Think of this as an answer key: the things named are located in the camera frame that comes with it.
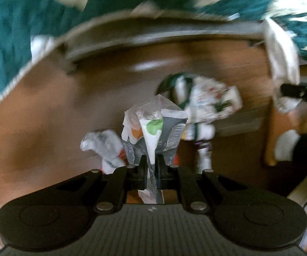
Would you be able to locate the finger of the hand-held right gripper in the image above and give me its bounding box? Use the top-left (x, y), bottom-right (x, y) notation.
top-left (279, 82), bottom-right (307, 110)

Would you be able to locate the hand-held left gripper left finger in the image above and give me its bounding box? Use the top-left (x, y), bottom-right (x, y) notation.
top-left (49, 155), bottom-right (147, 215)

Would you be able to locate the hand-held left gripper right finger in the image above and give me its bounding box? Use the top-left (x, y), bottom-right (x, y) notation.
top-left (156, 156), bottom-right (253, 215)

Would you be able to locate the white green orange wrapper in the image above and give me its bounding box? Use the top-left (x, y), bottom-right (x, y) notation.
top-left (121, 95), bottom-right (189, 204)

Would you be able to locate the crumpled clear plastic wrapper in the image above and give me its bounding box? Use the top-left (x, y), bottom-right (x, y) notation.
top-left (80, 130), bottom-right (126, 175)

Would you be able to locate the small white crumpled paper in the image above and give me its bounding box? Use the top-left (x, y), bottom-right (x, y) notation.
top-left (274, 130), bottom-right (301, 161)

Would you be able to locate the crumpled white green printed wrapper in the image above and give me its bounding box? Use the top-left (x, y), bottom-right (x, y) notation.
top-left (156, 73), bottom-right (243, 172)

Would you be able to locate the teal and white rug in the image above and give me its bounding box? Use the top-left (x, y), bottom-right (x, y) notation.
top-left (0, 0), bottom-right (307, 118)

